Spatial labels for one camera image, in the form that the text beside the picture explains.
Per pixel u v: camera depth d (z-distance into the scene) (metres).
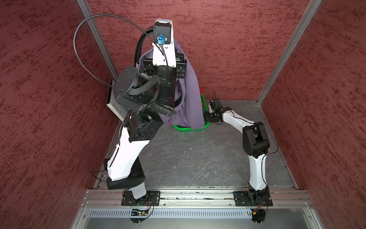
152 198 0.75
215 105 0.81
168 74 0.31
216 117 0.76
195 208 0.75
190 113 0.69
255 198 0.65
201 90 1.14
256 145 0.56
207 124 0.94
